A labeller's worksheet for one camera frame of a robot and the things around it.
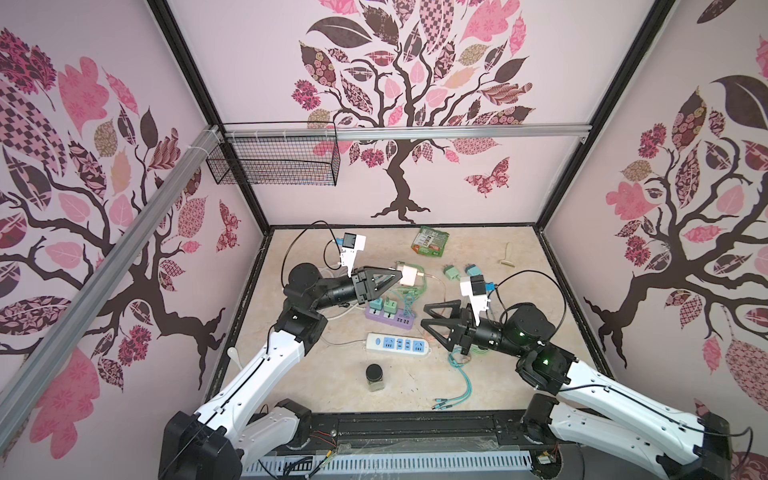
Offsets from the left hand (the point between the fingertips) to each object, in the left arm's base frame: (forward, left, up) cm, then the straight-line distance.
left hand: (402, 282), depth 61 cm
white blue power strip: (-1, +1, -32) cm, 32 cm away
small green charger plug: (+26, -19, -33) cm, 47 cm away
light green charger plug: (+10, +2, -28) cm, 30 cm away
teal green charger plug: (+27, -27, -33) cm, 50 cm away
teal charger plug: (+11, +6, -28) cm, 31 cm away
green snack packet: (+41, -13, -34) cm, 55 cm away
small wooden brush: (+33, -42, -35) cm, 64 cm away
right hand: (-7, -5, -2) cm, 9 cm away
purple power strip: (+8, -1, -32) cm, 33 cm away
